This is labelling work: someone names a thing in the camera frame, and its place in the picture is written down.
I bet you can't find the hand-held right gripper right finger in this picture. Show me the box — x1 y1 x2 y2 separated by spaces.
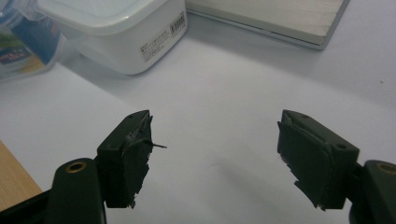
276 108 361 212

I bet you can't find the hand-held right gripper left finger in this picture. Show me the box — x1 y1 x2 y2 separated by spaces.
95 109 168 210

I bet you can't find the wooden board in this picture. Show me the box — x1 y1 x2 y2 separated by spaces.
0 140 43 213

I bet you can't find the clear plastic container colourful label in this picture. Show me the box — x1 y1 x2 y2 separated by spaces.
0 0 69 82

